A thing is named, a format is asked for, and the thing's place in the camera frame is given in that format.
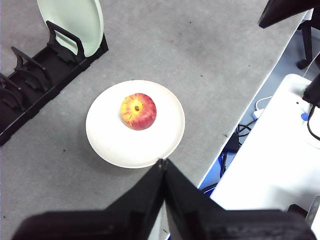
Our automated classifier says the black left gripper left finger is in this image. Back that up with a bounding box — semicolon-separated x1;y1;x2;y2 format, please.
11;159;165;240

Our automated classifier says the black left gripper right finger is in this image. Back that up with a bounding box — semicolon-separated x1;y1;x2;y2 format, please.
163;158;318;240

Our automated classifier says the cream yellow plate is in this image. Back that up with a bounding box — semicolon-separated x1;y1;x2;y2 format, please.
85;79;186;169

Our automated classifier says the red apple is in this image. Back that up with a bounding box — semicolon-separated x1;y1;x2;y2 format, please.
120;92;158;131

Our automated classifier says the black plate rack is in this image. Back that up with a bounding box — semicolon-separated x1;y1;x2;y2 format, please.
0;20;110;147

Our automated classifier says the green plate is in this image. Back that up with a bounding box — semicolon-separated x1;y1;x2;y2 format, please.
36;0;105;58

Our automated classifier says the black power adapter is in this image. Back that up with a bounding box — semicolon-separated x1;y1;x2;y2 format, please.
226;132;241;153

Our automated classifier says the white power adapter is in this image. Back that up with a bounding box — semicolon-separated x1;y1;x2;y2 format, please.
252;95;273;120

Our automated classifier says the black stand leg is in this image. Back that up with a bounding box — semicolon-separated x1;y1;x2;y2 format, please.
296;21;314;70

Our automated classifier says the black base cable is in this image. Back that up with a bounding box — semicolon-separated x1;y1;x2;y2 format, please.
306;103;320;142

